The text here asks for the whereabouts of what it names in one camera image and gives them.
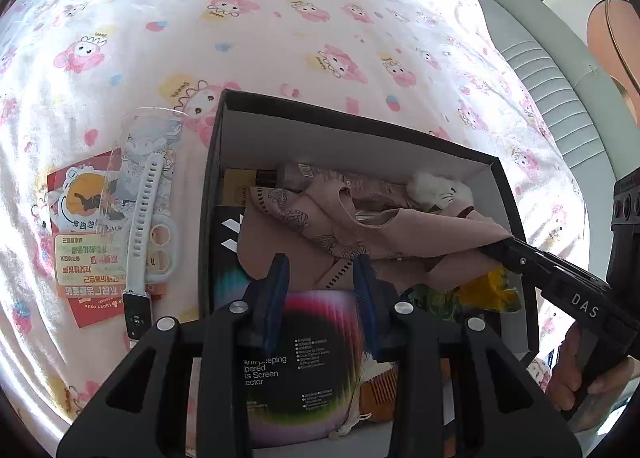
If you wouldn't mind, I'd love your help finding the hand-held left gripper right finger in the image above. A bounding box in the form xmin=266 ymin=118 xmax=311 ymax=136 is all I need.
xmin=351 ymin=254 xmax=583 ymax=458

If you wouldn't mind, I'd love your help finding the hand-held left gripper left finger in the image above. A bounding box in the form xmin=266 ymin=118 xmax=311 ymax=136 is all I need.
xmin=57 ymin=253 xmax=291 ymax=458

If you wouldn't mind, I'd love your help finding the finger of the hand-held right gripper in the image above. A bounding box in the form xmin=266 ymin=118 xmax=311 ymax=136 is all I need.
xmin=475 ymin=237 xmax=551 ymax=295

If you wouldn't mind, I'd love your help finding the pink printed cloth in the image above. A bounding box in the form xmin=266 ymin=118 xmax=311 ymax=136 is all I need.
xmin=236 ymin=183 xmax=516 ymax=299

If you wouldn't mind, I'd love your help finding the black cardboard box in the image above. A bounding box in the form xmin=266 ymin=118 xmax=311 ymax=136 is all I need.
xmin=197 ymin=88 xmax=541 ymax=458

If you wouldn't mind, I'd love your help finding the orange cartoon sticker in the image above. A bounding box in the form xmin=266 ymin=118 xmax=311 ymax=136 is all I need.
xmin=50 ymin=165 xmax=126 ymax=233

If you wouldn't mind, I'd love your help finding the person's right hand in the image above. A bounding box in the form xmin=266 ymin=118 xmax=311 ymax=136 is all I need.
xmin=547 ymin=325 xmax=640 ymax=414

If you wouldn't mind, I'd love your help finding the yellow artificial flower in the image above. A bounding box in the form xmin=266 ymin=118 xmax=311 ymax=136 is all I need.
xmin=457 ymin=265 xmax=523 ymax=313

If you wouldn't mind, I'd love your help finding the green snack packet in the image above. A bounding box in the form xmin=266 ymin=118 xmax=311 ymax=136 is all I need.
xmin=407 ymin=283 xmax=466 ymax=309

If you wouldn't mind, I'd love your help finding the black rainbow screen protector package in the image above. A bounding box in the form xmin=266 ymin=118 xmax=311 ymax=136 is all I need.
xmin=212 ymin=205 xmax=401 ymax=449

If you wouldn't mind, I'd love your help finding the wooden comb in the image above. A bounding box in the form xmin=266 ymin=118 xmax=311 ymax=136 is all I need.
xmin=360 ymin=368 xmax=401 ymax=421

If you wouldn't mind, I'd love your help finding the white plush toy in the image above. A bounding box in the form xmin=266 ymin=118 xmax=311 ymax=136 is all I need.
xmin=406 ymin=170 xmax=473 ymax=211

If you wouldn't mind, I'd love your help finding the small tan box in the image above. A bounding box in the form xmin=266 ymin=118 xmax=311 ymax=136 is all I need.
xmin=222 ymin=168 xmax=261 ymax=209

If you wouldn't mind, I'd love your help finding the brown cosmetic tube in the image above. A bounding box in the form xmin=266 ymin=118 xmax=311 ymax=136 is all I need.
xmin=255 ymin=163 xmax=411 ymax=193

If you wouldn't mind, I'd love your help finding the white smartwatch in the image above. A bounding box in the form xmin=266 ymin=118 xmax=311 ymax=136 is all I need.
xmin=122 ymin=154 xmax=166 ymax=341

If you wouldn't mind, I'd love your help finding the grey padded headboard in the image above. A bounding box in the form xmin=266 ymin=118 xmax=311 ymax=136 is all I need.
xmin=467 ymin=0 xmax=640 ymax=269

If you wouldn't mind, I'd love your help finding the yellow green sticker sheet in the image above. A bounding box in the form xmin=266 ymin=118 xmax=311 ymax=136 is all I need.
xmin=52 ymin=233 xmax=133 ymax=299

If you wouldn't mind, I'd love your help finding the pink cartoon printed blanket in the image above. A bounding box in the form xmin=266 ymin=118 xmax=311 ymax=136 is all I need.
xmin=0 ymin=0 xmax=618 ymax=458

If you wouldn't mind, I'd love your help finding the round orange wall decoration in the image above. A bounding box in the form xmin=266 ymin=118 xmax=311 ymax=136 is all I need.
xmin=587 ymin=0 xmax=640 ymax=103

